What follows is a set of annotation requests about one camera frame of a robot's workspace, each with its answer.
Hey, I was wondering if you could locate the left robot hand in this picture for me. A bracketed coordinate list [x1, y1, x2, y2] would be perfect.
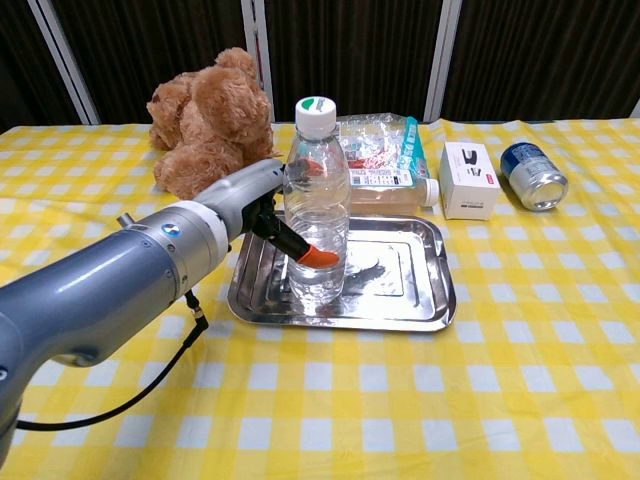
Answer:
[192, 158, 341, 269]

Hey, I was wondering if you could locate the clear plastic bottle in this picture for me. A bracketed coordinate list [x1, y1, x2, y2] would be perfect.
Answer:
[282, 95, 352, 307]

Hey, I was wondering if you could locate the amber tea drink bottle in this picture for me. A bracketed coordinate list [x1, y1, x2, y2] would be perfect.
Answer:
[349, 167, 441, 216]

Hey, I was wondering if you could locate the metal tray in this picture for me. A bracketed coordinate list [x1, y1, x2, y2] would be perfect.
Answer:
[227, 214, 457, 333]

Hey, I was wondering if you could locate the brown teddy bear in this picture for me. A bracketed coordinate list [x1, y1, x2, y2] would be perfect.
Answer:
[146, 47, 276, 201]

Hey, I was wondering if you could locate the teal clear snack bag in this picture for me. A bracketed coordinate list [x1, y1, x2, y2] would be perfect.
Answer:
[334, 113, 431, 189]

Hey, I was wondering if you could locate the white stapler box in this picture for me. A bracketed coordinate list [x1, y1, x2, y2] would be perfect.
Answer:
[439, 141, 501, 221]

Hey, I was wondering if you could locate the yellow white checkered tablecloth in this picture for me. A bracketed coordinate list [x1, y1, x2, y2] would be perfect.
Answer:
[0, 118, 640, 480]

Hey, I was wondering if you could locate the blue drink can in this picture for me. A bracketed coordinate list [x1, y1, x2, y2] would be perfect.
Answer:
[500, 142, 570, 212]

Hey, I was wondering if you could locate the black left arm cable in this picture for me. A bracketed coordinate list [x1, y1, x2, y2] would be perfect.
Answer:
[14, 289, 210, 432]

